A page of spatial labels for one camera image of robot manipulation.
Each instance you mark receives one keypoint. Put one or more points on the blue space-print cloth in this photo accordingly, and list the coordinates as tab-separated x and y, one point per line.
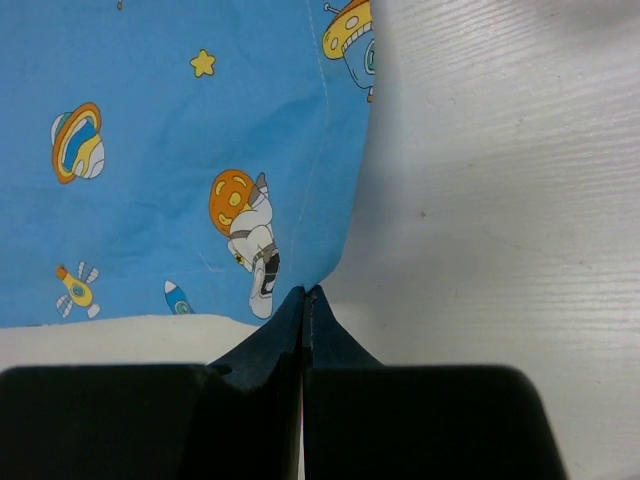
177	157

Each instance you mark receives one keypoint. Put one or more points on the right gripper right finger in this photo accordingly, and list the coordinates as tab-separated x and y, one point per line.
366	420

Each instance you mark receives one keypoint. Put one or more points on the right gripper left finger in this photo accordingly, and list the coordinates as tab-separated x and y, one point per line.
234	418

